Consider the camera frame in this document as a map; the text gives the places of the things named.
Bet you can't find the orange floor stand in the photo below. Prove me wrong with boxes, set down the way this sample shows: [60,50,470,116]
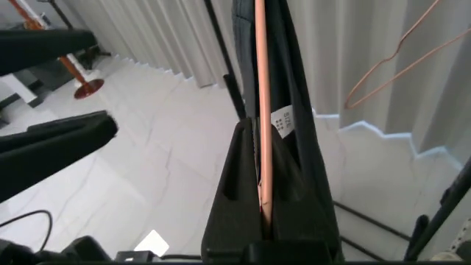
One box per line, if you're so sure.
[7,0,105,100]

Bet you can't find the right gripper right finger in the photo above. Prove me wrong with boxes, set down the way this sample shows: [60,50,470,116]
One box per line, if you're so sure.
[271,127,341,255]

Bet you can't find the white curtain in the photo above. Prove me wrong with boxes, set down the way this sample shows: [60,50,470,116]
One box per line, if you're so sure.
[60,0,471,163]

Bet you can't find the dark grey long-sleeved shirt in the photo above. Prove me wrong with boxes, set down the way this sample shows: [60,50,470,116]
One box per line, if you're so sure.
[231,0,343,258]

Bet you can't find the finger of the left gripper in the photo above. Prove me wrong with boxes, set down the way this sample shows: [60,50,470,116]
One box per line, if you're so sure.
[0,28,99,77]
[0,109,119,203]

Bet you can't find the black clothes rack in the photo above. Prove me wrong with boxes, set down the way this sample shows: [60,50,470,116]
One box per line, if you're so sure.
[203,0,471,263]

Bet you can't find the black cable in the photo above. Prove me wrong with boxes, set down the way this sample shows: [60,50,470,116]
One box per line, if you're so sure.
[0,209,54,253]

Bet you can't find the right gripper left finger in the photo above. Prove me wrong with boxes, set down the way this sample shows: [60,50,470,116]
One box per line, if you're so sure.
[200,117,264,261]

